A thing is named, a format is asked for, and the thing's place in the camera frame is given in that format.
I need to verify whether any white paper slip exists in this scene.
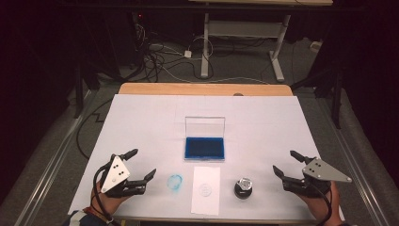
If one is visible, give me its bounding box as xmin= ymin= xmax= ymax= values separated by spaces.
xmin=190 ymin=166 xmax=221 ymax=217

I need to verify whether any black round stamp cap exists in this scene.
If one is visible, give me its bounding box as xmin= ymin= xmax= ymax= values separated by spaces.
xmin=233 ymin=184 xmax=254 ymax=200

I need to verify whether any hand-held gripper black cable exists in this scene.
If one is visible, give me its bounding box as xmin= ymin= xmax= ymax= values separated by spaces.
xmin=309 ymin=182 xmax=334 ymax=226
xmin=92 ymin=164 xmax=117 ymax=224

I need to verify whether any small white box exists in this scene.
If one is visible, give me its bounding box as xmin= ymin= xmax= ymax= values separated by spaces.
xmin=310 ymin=40 xmax=324 ymax=54

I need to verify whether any tangle of black cables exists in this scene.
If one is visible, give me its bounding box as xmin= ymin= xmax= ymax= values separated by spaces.
xmin=135 ymin=23 xmax=215 ymax=84

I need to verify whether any black floor cable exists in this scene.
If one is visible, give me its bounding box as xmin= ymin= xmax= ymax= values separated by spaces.
xmin=75 ymin=98 xmax=114 ymax=160

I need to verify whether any clear blue plastic cap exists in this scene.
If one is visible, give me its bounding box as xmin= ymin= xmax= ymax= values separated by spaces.
xmin=166 ymin=173 xmax=184 ymax=193

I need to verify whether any blue ink pad clear case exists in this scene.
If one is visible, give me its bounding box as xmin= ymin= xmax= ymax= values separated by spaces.
xmin=184 ymin=116 xmax=227 ymax=162

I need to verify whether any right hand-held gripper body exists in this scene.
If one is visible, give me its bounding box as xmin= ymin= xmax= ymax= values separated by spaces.
xmin=281 ymin=156 xmax=353 ymax=200

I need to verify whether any right hand-held gripper black cable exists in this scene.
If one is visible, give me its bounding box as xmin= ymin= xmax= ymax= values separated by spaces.
xmin=309 ymin=182 xmax=334 ymax=226

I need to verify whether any left hand-held gripper black cable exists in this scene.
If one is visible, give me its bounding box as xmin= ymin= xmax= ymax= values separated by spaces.
xmin=92 ymin=164 xmax=117 ymax=224

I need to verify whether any white floor cable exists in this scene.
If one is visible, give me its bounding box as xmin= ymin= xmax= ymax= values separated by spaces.
xmin=161 ymin=65 xmax=271 ymax=86

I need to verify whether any white metal desk frame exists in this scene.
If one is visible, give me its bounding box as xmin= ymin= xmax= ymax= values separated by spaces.
xmin=187 ymin=0 xmax=334 ymax=83

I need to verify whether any person's left hand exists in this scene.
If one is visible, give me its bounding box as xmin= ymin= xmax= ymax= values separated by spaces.
xmin=90 ymin=181 xmax=127 ymax=217

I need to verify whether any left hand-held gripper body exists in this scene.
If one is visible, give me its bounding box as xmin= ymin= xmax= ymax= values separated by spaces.
xmin=99 ymin=154 xmax=149 ymax=199

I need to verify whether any black metal stand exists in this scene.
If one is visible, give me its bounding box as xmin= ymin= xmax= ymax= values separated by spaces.
xmin=291 ymin=67 xmax=343 ymax=130
xmin=73 ymin=62 xmax=95 ymax=120

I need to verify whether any aluminium floor rail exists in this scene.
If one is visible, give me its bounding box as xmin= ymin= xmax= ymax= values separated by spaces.
xmin=316 ymin=97 xmax=391 ymax=226
xmin=13 ymin=90 xmax=98 ymax=226

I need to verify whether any white table cover sheet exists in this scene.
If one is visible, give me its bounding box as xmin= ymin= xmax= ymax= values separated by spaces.
xmin=68 ymin=93 xmax=345 ymax=222

